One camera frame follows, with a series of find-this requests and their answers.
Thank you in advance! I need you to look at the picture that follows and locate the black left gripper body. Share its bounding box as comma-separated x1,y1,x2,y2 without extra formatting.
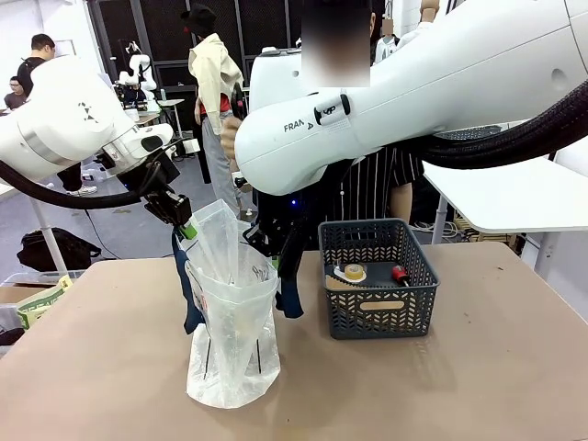
118,159,193,227

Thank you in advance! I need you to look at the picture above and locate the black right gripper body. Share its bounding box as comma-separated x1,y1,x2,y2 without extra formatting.
242,188,322,257

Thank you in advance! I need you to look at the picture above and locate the white plastic shopping bag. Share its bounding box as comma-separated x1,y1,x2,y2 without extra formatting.
172,198,305,410

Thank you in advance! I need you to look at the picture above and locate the dark grey plastic basket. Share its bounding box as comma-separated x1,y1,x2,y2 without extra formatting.
438,124,504,141
317,218,441,341

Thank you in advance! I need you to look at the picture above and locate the black handheld controller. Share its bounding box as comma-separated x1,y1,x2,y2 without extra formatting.
231,82,247,121

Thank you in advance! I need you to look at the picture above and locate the green and white paper bag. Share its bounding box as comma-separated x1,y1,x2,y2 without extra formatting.
17,274,74,331

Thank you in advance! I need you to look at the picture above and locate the person's right hand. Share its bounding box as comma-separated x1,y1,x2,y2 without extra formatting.
220,117,243,172

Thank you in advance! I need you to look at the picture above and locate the brown cardboard piece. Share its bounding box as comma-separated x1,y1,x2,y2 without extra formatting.
324,273,354,291

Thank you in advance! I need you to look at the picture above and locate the roll of tape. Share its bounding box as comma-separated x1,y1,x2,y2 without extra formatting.
331,264,368,284

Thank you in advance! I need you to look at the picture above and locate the background workbench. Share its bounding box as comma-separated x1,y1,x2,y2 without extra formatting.
132,109,163,128

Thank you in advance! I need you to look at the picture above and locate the person in black striped shirt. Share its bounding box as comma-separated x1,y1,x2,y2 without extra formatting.
300,0,424,221

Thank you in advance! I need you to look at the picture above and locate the black backpack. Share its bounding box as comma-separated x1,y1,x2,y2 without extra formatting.
16,227,102,273

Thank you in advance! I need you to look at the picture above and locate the white table with round leg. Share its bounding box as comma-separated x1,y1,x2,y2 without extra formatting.
0,181,70,277

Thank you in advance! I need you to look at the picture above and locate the mannequin with beige jacket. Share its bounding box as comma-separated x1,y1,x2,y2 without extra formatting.
179,3,244,217

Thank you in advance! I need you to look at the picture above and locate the brown cardboard box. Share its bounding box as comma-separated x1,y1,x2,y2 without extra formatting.
0,285,59,305

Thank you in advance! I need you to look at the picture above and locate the seated person in dark shirt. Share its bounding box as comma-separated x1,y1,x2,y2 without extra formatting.
3,75,27,111

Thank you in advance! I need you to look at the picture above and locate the standing person with backpack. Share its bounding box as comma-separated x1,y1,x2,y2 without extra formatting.
17,33,98,198

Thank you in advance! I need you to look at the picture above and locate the clear plastic storage bin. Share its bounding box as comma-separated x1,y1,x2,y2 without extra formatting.
0,269,87,353

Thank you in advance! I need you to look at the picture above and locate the mannequin in white coat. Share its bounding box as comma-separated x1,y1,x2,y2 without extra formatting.
374,17,401,65

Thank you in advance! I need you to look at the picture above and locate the white side table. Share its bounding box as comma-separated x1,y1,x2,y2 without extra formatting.
421,137,588,277

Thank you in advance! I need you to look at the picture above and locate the mannequin with white shirt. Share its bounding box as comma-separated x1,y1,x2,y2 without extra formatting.
397,0,442,50

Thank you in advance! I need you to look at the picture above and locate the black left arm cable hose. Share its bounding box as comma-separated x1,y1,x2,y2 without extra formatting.
0,158,160,211

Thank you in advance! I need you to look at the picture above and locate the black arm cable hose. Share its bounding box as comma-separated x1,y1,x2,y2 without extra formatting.
0,158,160,211
390,78,588,170

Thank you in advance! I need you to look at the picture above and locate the white coiled cable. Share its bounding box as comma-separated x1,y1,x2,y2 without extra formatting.
408,219,460,240

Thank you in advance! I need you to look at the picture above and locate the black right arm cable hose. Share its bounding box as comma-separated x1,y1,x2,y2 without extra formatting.
390,78,588,170

